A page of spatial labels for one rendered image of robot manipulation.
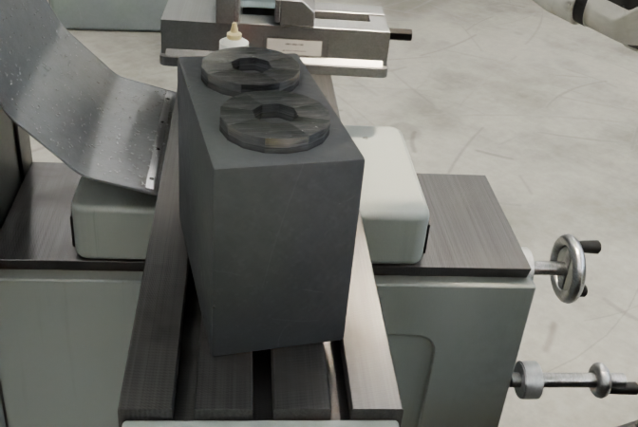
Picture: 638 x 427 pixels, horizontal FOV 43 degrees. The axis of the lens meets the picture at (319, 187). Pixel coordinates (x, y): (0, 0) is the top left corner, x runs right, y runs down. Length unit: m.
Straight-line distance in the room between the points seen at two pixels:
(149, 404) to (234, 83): 0.27
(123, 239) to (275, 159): 0.55
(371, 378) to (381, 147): 0.64
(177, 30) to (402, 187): 0.41
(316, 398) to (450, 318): 0.58
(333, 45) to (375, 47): 0.06
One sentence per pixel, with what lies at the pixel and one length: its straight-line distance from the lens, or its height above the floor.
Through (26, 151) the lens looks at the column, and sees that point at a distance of 1.39.
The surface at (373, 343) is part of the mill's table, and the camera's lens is 0.73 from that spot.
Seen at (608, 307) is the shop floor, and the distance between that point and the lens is 2.53.
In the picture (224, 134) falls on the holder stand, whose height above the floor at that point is 1.15.
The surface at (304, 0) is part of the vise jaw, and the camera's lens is 1.22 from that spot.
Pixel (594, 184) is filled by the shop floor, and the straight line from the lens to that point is 3.17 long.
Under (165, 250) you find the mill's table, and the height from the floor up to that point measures 0.97.
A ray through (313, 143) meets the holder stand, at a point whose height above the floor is 1.16.
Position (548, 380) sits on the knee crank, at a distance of 1.37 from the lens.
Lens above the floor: 1.45
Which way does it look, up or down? 31 degrees down
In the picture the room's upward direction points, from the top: 5 degrees clockwise
